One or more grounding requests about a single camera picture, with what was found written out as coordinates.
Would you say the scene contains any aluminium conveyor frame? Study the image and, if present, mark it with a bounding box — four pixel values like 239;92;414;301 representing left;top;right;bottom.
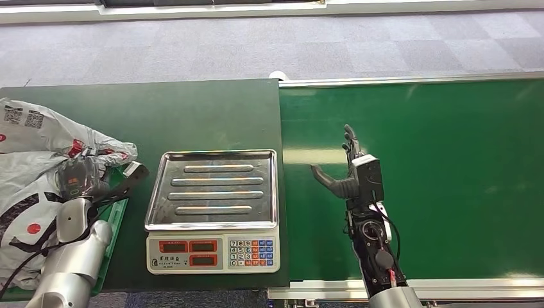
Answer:
268;71;544;308

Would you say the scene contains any electronic scale with steel pan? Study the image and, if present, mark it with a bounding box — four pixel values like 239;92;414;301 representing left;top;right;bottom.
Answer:
144;148;282;275

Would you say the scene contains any green conveyor belt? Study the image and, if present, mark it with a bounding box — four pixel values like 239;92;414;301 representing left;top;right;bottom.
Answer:
278;78;544;282

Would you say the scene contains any grey red printed mailer bag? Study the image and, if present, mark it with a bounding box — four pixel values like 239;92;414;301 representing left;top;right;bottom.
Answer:
0;97;139;291

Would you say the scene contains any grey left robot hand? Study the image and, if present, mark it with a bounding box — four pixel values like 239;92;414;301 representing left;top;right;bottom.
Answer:
57;155;111;201

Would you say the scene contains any green plastic crate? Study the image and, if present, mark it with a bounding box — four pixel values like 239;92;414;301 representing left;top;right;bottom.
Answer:
0;167;130;304

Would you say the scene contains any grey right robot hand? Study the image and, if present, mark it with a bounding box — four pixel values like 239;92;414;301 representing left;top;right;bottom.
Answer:
309;124;363;201

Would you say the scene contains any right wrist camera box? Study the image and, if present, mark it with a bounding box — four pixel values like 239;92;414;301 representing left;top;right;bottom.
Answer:
351;153;386;205

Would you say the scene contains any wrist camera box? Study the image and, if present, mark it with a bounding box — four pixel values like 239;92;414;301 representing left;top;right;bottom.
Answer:
351;153;386;205
90;160;150;210

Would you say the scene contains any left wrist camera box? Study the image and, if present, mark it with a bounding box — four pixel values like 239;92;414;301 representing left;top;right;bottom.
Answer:
90;160;150;210

